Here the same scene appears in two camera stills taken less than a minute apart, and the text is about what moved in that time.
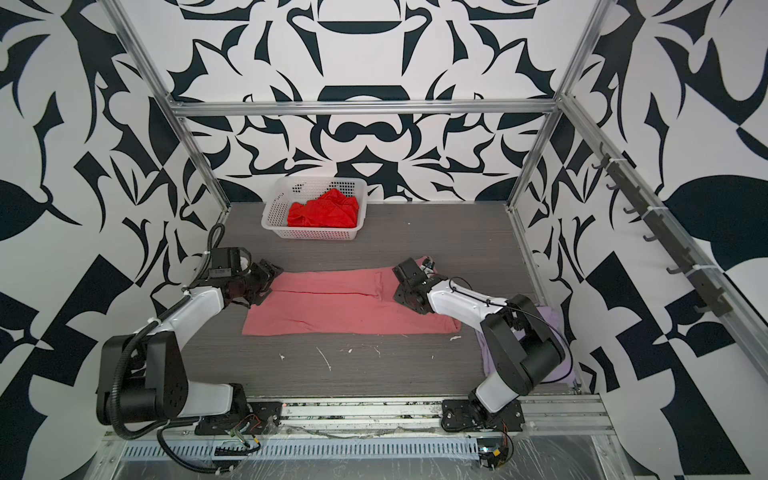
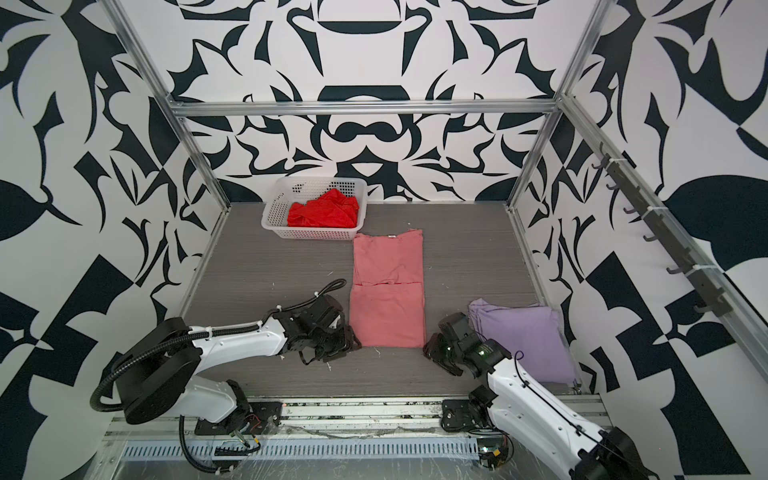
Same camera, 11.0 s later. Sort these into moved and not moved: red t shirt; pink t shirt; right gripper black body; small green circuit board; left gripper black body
Moved: left gripper black body; right gripper black body; pink t shirt
Not moved: red t shirt; small green circuit board
